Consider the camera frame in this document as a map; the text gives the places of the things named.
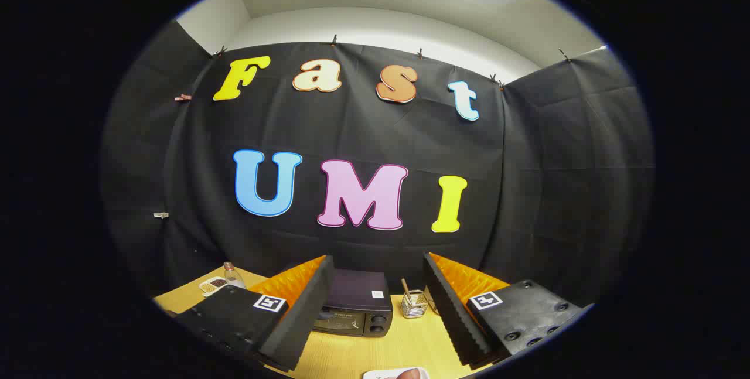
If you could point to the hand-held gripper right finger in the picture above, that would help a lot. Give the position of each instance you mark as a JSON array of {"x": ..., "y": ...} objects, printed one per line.
[{"x": 451, "y": 314}]

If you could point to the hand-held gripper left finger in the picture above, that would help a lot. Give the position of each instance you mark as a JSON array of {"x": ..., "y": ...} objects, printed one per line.
[{"x": 304, "y": 314}]

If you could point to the black toaster oven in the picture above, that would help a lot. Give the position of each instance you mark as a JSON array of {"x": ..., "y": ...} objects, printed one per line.
[{"x": 358, "y": 294}]

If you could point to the white cherry-print plate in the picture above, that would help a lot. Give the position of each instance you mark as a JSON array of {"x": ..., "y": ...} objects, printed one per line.
[{"x": 378, "y": 374}]

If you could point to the white toaster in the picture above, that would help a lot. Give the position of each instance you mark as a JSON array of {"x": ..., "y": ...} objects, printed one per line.
[{"x": 430, "y": 300}]

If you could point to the wooden stick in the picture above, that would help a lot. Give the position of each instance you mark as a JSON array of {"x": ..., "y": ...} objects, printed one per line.
[{"x": 405, "y": 286}]

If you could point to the clear plastic water bottle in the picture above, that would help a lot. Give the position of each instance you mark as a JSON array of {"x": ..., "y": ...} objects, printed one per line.
[{"x": 234, "y": 276}]

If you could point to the small white snack dish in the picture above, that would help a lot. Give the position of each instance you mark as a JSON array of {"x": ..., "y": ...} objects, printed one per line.
[{"x": 212, "y": 285}]

